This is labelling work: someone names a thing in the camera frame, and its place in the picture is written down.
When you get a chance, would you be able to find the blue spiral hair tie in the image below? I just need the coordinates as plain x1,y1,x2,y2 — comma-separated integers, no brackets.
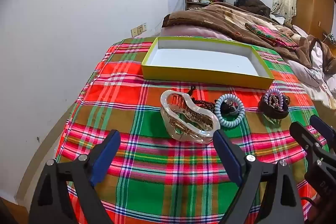
214,93,246,128

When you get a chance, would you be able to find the dark red beaded bracelet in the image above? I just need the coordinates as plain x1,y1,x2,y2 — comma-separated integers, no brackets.
188,86,217,111

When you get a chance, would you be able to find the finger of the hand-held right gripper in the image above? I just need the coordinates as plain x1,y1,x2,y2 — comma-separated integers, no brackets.
289,122,319,159
310,115,336,152

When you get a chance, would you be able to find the clear hair claw clip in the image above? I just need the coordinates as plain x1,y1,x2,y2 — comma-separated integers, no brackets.
160,90,221,144

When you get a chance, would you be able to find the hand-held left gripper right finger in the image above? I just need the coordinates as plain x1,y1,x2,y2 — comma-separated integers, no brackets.
213,130,306,224

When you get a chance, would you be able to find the purple spiral hair tie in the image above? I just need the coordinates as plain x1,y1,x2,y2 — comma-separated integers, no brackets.
264,88,285,111

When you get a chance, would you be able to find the colourful plaid bed cloth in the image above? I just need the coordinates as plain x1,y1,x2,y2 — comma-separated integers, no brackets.
54,36,330,224

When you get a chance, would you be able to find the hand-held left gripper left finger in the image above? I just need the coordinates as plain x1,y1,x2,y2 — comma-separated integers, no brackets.
28,130,121,224

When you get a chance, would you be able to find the shallow yellow cardboard box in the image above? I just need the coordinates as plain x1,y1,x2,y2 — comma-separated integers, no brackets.
141,36,275,90

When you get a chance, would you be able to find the thin black hair tie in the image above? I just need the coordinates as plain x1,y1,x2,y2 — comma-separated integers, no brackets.
220,99,240,115

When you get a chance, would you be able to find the folded plaid cloth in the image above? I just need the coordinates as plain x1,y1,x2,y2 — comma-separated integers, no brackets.
245,22,298,50

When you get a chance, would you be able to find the pink blanket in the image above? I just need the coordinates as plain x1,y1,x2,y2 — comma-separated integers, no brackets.
160,25,234,42

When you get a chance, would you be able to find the wall socket panel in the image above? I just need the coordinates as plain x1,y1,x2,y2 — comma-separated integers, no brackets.
131,23,147,38

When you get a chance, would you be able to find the white quilt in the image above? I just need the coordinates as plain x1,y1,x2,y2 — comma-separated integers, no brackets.
286,25,336,109

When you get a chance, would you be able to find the dark jacket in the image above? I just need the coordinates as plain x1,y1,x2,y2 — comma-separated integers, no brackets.
234,0,271,16

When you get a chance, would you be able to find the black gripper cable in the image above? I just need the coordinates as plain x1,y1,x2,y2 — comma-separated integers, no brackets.
301,196,319,207

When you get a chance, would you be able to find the wooden wardrobe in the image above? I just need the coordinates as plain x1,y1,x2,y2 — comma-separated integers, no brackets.
291,0,336,38

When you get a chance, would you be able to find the black rhinestone hair accessory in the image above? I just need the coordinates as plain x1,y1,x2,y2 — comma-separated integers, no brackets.
259,95,290,119

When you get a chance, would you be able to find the brown fleece blanket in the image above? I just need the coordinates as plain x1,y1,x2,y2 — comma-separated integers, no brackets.
161,2,336,75

